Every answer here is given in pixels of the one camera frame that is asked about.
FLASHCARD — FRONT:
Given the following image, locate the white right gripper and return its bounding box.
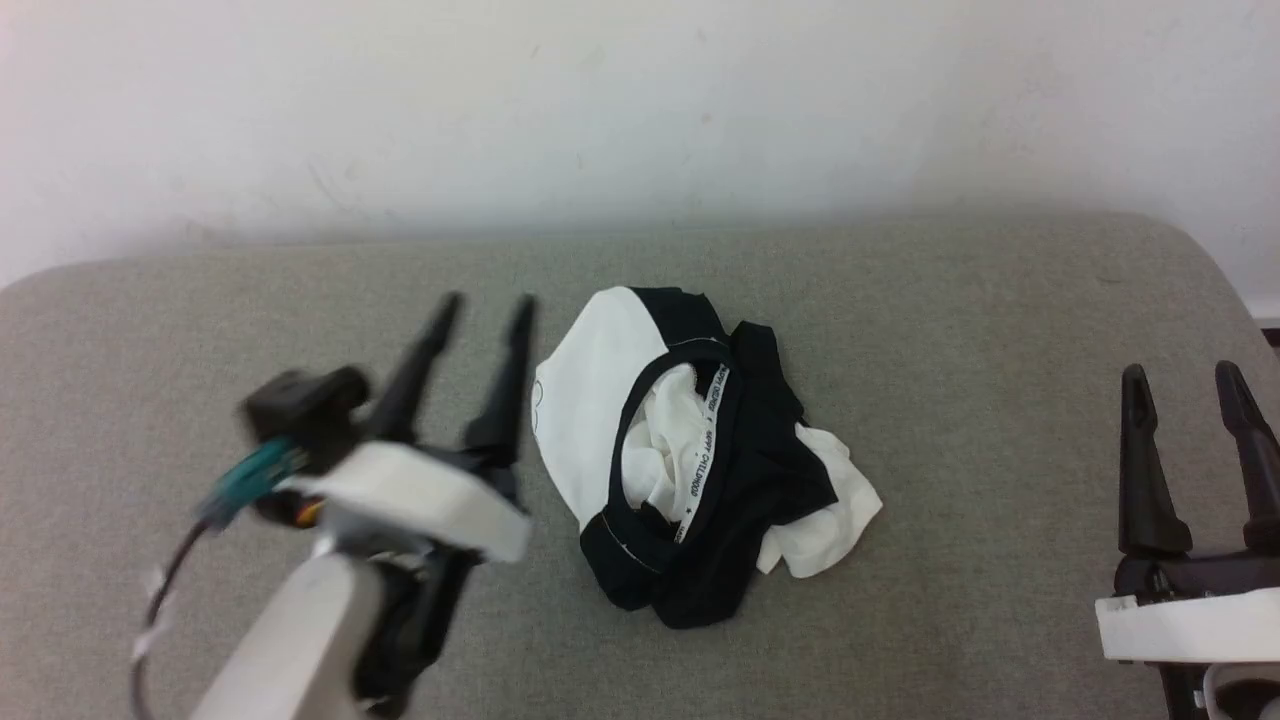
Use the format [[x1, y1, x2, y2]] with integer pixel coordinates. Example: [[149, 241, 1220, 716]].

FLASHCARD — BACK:
[[1095, 360, 1280, 720]]

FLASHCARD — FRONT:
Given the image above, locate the black and white t-shirt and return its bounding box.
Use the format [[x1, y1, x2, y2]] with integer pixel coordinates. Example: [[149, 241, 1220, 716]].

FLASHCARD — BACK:
[[533, 286, 884, 629]]

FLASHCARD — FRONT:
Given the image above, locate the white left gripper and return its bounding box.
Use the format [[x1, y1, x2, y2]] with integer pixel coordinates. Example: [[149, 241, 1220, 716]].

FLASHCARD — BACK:
[[280, 290, 538, 719]]

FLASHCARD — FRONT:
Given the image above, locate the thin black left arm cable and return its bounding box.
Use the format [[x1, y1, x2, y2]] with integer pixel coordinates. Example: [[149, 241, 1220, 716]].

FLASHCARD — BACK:
[[128, 520, 216, 720]]

